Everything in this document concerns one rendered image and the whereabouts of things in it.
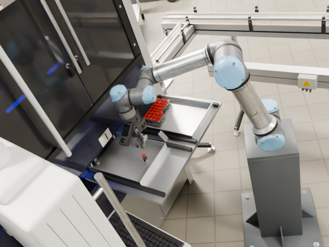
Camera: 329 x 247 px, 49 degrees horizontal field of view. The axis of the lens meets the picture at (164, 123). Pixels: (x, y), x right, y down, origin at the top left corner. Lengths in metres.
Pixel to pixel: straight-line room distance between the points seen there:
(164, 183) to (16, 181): 0.87
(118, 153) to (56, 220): 1.04
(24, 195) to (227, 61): 0.84
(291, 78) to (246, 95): 1.29
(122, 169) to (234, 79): 0.78
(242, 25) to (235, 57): 1.19
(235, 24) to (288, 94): 1.04
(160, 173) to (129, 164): 0.19
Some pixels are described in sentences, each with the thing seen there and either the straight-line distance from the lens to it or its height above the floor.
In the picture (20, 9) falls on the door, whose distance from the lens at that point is 1.50.
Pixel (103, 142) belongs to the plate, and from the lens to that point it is 1.86.
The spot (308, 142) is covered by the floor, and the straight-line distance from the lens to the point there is 2.97.
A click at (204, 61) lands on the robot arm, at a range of 1.55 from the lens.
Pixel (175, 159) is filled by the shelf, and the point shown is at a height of 0.88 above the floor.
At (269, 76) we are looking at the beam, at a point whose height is 0.50.
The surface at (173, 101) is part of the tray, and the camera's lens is 2.14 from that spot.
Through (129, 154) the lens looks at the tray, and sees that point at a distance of 1.92.
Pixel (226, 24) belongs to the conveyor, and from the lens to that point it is 2.63.
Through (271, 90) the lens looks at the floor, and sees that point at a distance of 3.44.
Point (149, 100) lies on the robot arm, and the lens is 1.53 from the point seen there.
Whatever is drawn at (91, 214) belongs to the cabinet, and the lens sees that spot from 1.05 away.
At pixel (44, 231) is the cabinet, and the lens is 0.96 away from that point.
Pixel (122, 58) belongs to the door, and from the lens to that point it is 1.91.
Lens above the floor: 2.18
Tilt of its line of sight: 40 degrees down
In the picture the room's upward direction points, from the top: 21 degrees counter-clockwise
